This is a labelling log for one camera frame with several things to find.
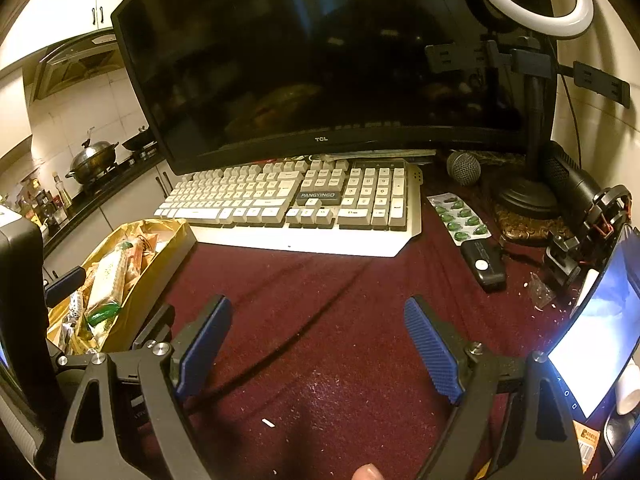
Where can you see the group of condiment bottles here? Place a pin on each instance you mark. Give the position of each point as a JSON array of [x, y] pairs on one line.
[[60, 195]]

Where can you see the yellow snack packet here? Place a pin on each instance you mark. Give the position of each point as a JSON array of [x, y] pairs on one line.
[[586, 442]]

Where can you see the white tray with gold rim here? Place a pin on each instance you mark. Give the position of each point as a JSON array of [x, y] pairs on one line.
[[160, 270]]

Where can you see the patterned brown mat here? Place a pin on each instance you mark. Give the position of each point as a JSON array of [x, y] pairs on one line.
[[520, 230]]

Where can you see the white kitchen base cabinet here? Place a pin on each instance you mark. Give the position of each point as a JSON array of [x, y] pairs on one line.
[[120, 200]]

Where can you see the black frying pan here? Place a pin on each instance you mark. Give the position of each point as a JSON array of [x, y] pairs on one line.
[[140, 142]]

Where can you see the tablet with lit screen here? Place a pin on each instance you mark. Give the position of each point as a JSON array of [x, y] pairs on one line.
[[600, 335]]

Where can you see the range hood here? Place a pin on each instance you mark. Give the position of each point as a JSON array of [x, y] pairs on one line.
[[70, 67]]

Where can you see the black shotgun microphone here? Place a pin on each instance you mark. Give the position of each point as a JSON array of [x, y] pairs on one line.
[[570, 175]]

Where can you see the person's right hand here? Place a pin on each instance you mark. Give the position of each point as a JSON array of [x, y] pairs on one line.
[[367, 474]]

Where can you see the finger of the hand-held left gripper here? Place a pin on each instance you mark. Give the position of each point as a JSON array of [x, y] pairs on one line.
[[67, 282], [155, 325]]

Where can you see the white cup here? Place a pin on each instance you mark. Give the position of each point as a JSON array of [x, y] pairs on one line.
[[630, 395]]

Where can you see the steel wok with lid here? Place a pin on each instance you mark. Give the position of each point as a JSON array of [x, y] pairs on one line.
[[92, 160]]

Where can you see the clear plastic scrap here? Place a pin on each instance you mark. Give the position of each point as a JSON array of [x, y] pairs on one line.
[[541, 292]]

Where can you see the mesh head microphone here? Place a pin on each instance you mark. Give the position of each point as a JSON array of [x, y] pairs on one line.
[[464, 167]]

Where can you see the small black device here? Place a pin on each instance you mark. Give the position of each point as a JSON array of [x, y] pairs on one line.
[[482, 265]]

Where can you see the white grey keyboard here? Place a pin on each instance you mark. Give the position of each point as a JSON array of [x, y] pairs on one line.
[[250, 200]]

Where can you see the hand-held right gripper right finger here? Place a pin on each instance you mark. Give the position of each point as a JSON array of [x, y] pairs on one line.
[[430, 350]]

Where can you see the black computer monitor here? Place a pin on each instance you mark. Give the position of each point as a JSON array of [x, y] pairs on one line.
[[300, 50]]

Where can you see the green yellow label cracker packet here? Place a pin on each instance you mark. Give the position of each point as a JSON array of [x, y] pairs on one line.
[[102, 315]]

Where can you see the small orange snack packet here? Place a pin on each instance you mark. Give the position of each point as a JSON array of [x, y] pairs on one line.
[[135, 260]]

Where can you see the green pill blister pack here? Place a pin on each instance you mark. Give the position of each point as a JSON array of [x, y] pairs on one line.
[[457, 217]]

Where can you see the dark red table mat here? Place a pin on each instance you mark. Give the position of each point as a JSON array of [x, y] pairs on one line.
[[325, 310]]

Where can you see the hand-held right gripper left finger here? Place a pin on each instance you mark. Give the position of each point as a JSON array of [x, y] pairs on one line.
[[205, 345]]

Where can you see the black kitchen counter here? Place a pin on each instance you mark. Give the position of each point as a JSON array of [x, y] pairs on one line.
[[75, 215]]

